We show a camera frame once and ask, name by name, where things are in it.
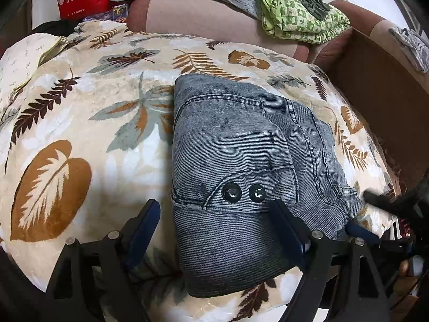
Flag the colourful packets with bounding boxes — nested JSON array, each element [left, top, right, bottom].
[[82, 5, 130, 25]]

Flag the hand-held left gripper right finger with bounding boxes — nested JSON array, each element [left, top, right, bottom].
[[270, 200, 391, 322]]

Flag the white patterned pillow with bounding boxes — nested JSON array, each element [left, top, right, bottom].
[[0, 33, 69, 115]]

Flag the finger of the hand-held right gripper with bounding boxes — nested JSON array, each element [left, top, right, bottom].
[[364, 191, 403, 214], [346, 222, 382, 245]]

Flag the pink and brown bolster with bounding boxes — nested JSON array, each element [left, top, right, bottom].
[[127, 0, 429, 84]]

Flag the beige leaf-print blanket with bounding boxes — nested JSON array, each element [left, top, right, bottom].
[[0, 20, 403, 322]]

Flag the green patterned cloth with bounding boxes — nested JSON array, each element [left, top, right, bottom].
[[247, 0, 351, 45]]

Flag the dark grey-green cloth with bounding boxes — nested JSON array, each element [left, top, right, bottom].
[[278, 0, 332, 21]]

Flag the person's right hand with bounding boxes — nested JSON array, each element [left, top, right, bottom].
[[393, 258, 420, 298]]

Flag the grey patterned cloth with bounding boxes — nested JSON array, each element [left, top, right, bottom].
[[389, 26, 429, 73]]

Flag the blue denim pants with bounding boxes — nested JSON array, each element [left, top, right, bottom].
[[171, 73, 364, 299]]

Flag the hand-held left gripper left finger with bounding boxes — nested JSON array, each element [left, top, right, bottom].
[[46, 199, 161, 322]]

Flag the black cloth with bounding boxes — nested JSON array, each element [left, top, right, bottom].
[[32, 20, 82, 38]]

